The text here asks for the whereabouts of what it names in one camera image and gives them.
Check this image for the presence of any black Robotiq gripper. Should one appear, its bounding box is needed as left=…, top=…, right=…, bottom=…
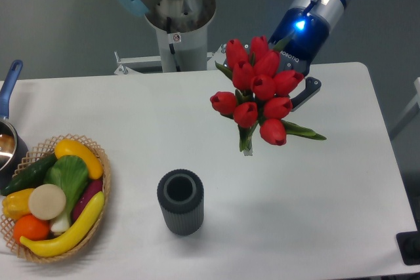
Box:
left=223, top=8, right=329, bottom=111

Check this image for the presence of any red tulip bouquet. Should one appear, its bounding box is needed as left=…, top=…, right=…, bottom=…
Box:
left=210, top=36, right=326, bottom=155

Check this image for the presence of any dark grey ribbed vase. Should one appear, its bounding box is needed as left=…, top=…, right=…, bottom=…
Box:
left=157, top=169, right=204, bottom=236

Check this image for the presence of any purple sweet potato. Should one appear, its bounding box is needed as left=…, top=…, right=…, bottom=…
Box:
left=72, top=179, right=102, bottom=223

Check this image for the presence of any yellow squash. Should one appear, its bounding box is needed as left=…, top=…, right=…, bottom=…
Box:
left=54, top=139, right=103, bottom=180

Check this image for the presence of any black device at table edge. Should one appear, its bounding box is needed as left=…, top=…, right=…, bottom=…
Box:
left=396, top=231, right=419, bottom=266

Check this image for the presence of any green leafy bok choy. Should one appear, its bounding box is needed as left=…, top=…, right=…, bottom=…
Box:
left=43, top=155, right=89, bottom=235

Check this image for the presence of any woven wicker basket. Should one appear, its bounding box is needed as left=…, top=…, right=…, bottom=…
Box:
left=1, top=134, right=111, bottom=263

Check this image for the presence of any green cucumber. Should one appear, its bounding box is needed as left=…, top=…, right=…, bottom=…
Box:
left=1, top=154, right=57, bottom=196

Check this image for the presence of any beige round disc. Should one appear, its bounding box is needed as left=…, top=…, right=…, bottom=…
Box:
left=28, top=184, right=66, bottom=220

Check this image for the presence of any orange fruit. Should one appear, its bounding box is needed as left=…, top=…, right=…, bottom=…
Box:
left=13, top=214, right=50, bottom=243

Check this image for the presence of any yellow bell pepper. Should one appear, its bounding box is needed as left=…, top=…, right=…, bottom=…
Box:
left=2, top=188, right=35, bottom=220

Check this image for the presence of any yellow banana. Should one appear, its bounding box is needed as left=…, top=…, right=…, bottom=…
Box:
left=20, top=191, right=105, bottom=258

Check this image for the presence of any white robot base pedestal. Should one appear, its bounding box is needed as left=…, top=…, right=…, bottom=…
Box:
left=114, top=0, right=216, bottom=75

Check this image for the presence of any white furniture frame at right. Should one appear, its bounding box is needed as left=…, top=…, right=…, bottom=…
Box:
left=388, top=78, right=419, bottom=141

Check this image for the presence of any blue handled saucepan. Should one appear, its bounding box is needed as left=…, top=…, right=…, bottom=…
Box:
left=1, top=60, right=28, bottom=189

